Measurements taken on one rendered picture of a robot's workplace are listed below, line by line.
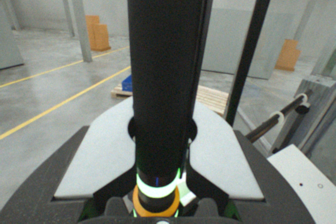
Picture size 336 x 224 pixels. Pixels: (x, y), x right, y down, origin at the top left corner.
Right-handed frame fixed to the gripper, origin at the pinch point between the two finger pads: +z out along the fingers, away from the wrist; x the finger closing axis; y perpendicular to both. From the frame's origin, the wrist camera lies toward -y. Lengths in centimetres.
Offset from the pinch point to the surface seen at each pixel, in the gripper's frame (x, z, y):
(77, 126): -138, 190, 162
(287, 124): 55, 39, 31
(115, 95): -104, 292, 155
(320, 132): 70, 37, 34
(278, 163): 39, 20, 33
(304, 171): 41, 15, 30
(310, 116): 58, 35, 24
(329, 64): 55, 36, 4
